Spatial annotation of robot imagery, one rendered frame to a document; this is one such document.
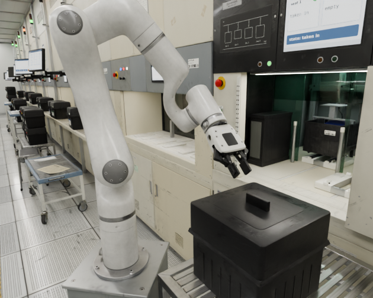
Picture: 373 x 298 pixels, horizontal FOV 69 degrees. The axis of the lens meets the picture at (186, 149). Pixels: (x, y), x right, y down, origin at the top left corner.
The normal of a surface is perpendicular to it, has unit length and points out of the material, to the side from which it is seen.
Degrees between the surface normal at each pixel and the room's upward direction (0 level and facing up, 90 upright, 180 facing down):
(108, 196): 30
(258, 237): 0
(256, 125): 90
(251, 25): 90
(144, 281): 0
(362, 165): 90
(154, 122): 90
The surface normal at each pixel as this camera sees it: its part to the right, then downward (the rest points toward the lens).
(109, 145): 0.24, -0.23
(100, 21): -0.50, 0.54
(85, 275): -0.02, -0.97
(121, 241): 0.34, 0.23
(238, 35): -0.82, 0.16
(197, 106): -0.60, -0.08
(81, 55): 0.41, 0.76
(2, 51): 0.57, 0.19
